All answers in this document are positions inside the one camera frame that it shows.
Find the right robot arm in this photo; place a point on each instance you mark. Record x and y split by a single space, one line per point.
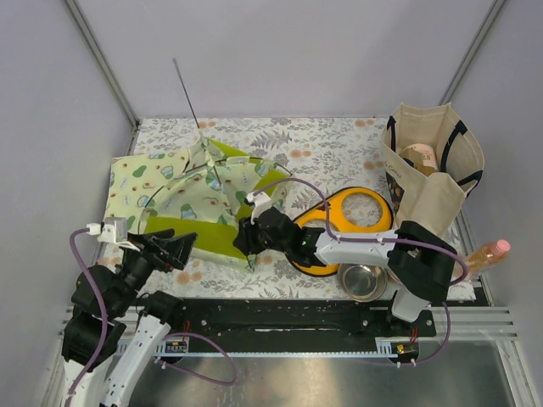
422 262

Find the steel pet bowl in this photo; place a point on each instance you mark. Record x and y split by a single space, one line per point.
363 283

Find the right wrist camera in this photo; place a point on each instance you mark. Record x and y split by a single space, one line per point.
260 203

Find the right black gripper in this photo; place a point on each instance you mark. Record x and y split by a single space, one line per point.
245 239

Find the pink cap plastic bottle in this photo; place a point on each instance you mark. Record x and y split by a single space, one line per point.
485 257

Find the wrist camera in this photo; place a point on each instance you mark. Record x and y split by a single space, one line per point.
112 230
260 203

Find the green avocado pet tent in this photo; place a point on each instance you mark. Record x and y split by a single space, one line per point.
207 197

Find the yellow double bowl stand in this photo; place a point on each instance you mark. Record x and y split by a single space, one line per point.
352 209

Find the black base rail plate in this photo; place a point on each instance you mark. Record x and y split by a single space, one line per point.
281 326

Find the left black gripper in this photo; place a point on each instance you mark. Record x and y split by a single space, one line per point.
176 250

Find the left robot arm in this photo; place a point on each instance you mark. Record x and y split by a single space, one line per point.
102 297

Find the beige canvas tote bag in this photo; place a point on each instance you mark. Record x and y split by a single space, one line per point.
432 201

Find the white slotted cable duct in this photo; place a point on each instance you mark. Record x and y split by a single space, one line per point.
176 347

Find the avocado print cushion mat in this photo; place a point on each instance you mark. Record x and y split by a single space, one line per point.
134 180

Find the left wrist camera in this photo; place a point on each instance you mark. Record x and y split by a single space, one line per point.
112 230

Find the floral table mat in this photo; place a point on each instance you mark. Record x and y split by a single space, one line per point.
324 155

